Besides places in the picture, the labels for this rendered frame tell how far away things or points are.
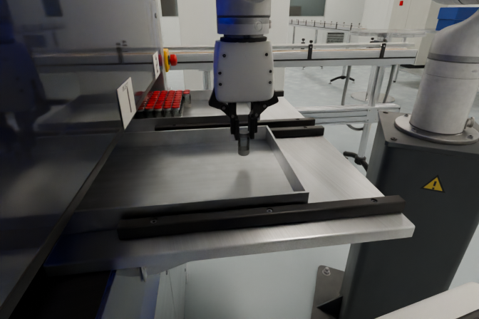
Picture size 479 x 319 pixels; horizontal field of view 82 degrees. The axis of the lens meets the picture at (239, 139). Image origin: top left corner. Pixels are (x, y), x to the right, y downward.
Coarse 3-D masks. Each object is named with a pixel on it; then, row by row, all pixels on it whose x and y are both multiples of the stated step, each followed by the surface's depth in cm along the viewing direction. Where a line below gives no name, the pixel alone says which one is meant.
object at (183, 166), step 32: (224, 128) 61; (128, 160) 54; (160, 160) 54; (192, 160) 54; (224, 160) 54; (256, 160) 54; (288, 160) 48; (96, 192) 45; (128, 192) 45; (160, 192) 45; (192, 192) 45; (224, 192) 45; (256, 192) 45; (288, 192) 39; (96, 224) 37
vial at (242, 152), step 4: (240, 136) 51; (244, 136) 50; (248, 136) 51; (240, 140) 51; (244, 140) 51; (248, 140) 51; (240, 144) 51; (244, 144) 51; (248, 144) 51; (240, 148) 51; (244, 148) 51; (248, 148) 52; (240, 152) 52; (244, 152) 52; (248, 152) 52
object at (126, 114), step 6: (126, 84) 43; (120, 90) 40; (126, 90) 43; (132, 90) 46; (120, 96) 40; (126, 96) 43; (132, 96) 46; (120, 102) 40; (126, 102) 42; (132, 102) 46; (120, 108) 39; (126, 108) 42; (132, 108) 46; (126, 114) 42; (132, 114) 45; (126, 120) 42; (126, 126) 42
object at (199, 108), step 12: (192, 96) 92; (204, 96) 92; (192, 108) 84; (204, 108) 84; (216, 108) 84; (240, 108) 84; (132, 120) 66; (144, 120) 66; (156, 120) 67; (168, 120) 67; (180, 120) 68; (192, 120) 68; (204, 120) 69; (216, 120) 69; (228, 120) 69; (240, 120) 70
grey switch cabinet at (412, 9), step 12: (396, 0) 651; (408, 0) 613; (420, 0) 582; (396, 12) 653; (408, 12) 615; (420, 12) 584; (432, 12) 564; (396, 24) 655; (408, 24) 617; (420, 24) 586; (432, 24) 574; (432, 36) 585; (408, 48) 622; (420, 48) 592; (420, 60) 603
